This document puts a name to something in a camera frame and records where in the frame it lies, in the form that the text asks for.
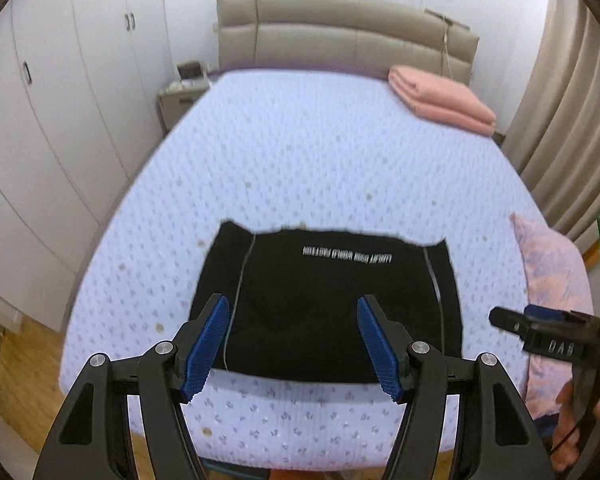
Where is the beige nightstand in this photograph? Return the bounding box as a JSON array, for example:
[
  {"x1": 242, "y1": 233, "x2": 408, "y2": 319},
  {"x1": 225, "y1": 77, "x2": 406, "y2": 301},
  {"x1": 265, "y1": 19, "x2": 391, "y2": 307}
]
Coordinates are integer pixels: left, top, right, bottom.
[{"x1": 159, "y1": 72, "x2": 213, "y2": 136}]

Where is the beige padded headboard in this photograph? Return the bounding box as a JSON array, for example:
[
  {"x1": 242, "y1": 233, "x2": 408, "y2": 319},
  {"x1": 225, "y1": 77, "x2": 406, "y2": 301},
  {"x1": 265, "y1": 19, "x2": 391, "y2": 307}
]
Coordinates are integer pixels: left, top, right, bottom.
[{"x1": 216, "y1": 0, "x2": 481, "y2": 86}]

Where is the white hanging cable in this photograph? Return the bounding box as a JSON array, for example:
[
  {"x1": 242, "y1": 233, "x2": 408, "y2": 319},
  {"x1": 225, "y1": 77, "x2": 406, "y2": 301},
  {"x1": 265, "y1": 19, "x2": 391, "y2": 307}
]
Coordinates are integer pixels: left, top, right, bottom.
[{"x1": 425, "y1": 7, "x2": 468, "y2": 82}]

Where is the pink patterned pillow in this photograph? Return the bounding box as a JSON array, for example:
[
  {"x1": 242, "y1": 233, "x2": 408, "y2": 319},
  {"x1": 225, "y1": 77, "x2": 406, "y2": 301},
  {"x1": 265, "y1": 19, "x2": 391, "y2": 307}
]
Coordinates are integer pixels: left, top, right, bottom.
[{"x1": 510, "y1": 212, "x2": 596, "y2": 418}]

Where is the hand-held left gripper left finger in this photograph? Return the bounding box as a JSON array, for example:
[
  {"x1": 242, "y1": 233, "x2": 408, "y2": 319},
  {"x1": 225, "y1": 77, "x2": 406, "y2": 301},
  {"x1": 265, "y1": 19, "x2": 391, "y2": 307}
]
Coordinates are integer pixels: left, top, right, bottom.
[{"x1": 32, "y1": 292, "x2": 231, "y2": 480}]

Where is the white wardrobe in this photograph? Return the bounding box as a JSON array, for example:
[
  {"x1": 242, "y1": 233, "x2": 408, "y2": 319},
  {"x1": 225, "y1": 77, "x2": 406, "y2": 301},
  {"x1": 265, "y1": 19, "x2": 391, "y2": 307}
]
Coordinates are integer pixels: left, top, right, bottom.
[{"x1": 0, "y1": 0, "x2": 181, "y2": 333}]

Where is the black hooded jacket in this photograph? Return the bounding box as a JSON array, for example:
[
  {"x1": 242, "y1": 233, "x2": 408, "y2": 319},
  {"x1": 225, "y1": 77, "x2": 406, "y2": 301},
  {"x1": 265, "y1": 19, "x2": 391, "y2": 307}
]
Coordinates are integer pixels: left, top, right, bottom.
[{"x1": 189, "y1": 220, "x2": 463, "y2": 386}]

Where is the beige curtain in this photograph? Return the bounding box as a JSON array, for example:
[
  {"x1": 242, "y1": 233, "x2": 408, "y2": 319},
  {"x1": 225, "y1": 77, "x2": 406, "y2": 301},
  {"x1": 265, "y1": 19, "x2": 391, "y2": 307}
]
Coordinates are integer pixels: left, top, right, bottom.
[{"x1": 500, "y1": 0, "x2": 600, "y2": 261}]

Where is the person's right hand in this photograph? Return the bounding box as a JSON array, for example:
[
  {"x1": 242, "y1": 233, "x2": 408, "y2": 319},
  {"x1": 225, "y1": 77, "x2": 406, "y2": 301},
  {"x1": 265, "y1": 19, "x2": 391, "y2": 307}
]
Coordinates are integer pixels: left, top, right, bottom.
[{"x1": 552, "y1": 380, "x2": 600, "y2": 466}]

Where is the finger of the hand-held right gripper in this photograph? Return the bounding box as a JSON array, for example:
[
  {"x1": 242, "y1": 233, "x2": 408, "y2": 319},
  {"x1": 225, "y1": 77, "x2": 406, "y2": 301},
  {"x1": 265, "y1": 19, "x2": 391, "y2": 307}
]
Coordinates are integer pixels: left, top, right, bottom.
[
  {"x1": 524, "y1": 304, "x2": 600, "y2": 327},
  {"x1": 489, "y1": 306, "x2": 588, "y2": 359}
]

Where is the folded pink blanket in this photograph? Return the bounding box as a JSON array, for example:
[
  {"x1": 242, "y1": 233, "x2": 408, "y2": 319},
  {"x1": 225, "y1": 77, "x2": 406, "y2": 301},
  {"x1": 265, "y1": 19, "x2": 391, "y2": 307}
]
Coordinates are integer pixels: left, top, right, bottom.
[{"x1": 387, "y1": 65, "x2": 497, "y2": 137}]

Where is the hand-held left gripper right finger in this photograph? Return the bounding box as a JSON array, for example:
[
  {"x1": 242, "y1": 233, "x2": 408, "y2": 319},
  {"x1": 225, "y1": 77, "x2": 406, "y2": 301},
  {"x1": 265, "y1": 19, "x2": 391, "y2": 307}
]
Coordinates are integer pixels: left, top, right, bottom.
[{"x1": 356, "y1": 295, "x2": 551, "y2": 480}]

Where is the bed with white patterned sheet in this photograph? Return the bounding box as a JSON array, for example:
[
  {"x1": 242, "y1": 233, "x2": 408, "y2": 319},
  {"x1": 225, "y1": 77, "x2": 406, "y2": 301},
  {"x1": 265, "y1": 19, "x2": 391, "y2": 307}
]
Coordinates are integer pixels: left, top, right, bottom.
[{"x1": 57, "y1": 67, "x2": 596, "y2": 473}]

